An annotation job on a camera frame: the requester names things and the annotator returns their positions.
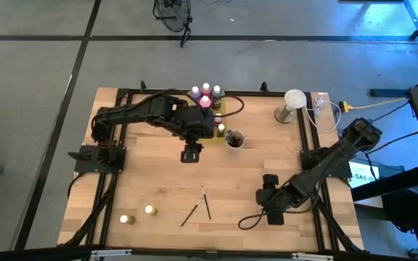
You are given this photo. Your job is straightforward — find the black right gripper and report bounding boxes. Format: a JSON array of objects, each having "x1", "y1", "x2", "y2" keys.
[{"x1": 255, "y1": 184, "x2": 294, "y2": 225}]

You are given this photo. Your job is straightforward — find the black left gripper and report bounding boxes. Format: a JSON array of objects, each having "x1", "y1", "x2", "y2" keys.
[{"x1": 179, "y1": 107, "x2": 216, "y2": 164}]

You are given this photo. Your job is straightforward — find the large dark green paint bottle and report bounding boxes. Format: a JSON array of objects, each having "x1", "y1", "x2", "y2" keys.
[{"x1": 211, "y1": 85, "x2": 223, "y2": 109}]

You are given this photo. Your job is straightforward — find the ribbed beige paper cup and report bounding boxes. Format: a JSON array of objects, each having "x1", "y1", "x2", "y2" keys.
[{"x1": 225, "y1": 129, "x2": 246, "y2": 151}]

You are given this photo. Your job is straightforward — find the yellow translucent plastic bin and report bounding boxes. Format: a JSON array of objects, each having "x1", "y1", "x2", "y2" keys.
[{"x1": 188, "y1": 88, "x2": 230, "y2": 141}]

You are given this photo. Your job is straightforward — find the white SA5 label sheet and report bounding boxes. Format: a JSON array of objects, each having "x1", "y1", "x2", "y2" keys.
[{"x1": 348, "y1": 161, "x2": 380, "y2": 189}]

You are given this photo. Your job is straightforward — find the white mushroom lamp, metal base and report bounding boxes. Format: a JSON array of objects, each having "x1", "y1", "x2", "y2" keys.
[{"x1": 274, "y1": 88, "x2": 308, "y2": 125}]

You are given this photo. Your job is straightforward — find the black floor fan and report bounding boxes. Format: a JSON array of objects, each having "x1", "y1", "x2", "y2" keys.
[{"x1": 152, "y1": 0, "x2": 194, "y2": 49}]

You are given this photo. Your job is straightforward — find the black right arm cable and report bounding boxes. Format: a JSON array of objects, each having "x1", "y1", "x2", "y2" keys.
[{"x1": 237, "y1": 206, "x2": 319, "y2": 231}]

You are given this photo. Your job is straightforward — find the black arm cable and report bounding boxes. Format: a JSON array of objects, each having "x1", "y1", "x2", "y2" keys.
[
  {"x1": 237, "y1": 206, "x2": 319, "y2": 231},
  {"x1": 136, "y1": 88, "x2": 245, "y2": 117}
]

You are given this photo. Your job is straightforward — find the silver metal bracket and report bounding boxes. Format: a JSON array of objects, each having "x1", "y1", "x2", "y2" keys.
[
  {"x1": 90, "y1": 249, "x2": 133, "y2": 259},
  {"x1": 291, "y1": 252, "x2": 335, "y2": 261}
]

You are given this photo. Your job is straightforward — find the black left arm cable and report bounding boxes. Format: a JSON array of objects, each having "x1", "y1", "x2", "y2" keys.
[{"x1": 136, "y1": 88, "x2": 245, "y2": 117}]

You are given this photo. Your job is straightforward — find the black aluminium table frame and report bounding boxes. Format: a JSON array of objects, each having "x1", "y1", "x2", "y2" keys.
[{"x1": 58, "y1": 80, "x2": 364, "y2": 254}]

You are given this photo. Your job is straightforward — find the white coiled cable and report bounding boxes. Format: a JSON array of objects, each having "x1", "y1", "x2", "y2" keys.
[{"x1": 305, "y1": 94, "x2": 343, "y2": 133}]

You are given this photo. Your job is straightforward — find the yellow extension cord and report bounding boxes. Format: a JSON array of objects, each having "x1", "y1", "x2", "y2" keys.
[{"x1": 341, "y1": 97, "x2": 411, "y2": 112}]

